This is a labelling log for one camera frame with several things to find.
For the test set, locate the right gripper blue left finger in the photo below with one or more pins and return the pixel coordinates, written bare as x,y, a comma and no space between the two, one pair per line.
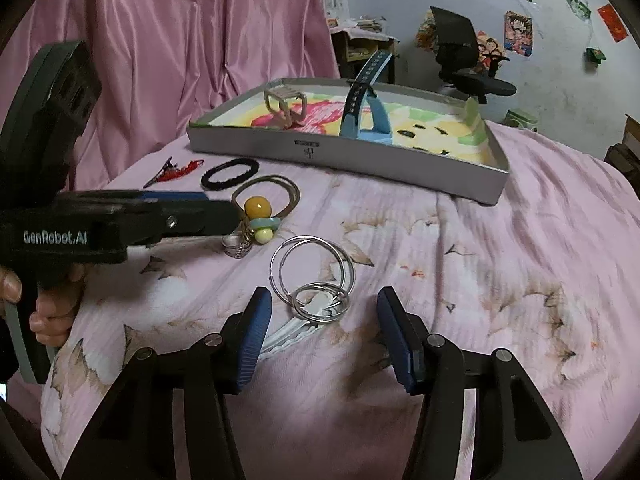
250,334

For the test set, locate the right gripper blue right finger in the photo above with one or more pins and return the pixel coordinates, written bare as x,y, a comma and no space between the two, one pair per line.
404,335

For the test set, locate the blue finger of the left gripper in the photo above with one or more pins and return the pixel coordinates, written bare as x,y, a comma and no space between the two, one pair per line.
163,196

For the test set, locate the small silver hoop with charm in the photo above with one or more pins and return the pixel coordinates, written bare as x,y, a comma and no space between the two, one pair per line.
320,302

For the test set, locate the person's left hand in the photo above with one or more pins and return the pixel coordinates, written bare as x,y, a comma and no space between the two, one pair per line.
56,308

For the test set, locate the black clip with red tassel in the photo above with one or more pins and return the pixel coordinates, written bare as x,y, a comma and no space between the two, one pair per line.
171,171

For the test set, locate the pink floral bed sheet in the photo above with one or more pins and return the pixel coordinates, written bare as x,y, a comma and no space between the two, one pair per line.
551,273

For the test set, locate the pink satin curtain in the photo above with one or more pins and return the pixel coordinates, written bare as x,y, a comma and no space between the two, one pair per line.
163,63

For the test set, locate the beige hair claw clip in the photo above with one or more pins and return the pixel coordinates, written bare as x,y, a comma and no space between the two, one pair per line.
286,105

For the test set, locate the grey cardboard box lid tray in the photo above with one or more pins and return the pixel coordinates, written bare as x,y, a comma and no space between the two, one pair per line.
390,132

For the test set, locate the green plastic stool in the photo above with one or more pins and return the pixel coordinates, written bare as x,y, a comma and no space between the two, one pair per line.
517,118

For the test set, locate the wooden desk with clutter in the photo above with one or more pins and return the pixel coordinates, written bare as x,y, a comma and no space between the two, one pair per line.
353,46

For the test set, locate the black office chair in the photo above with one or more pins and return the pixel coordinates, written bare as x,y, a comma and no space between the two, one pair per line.
463,65

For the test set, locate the cartoon poster on wall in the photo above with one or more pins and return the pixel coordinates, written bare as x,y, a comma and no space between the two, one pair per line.
518,33

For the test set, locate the green wall hanger ornament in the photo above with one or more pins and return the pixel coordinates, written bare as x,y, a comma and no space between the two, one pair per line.
595,56

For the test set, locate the red paper on wall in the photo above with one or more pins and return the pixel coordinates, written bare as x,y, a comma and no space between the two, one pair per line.
613,22

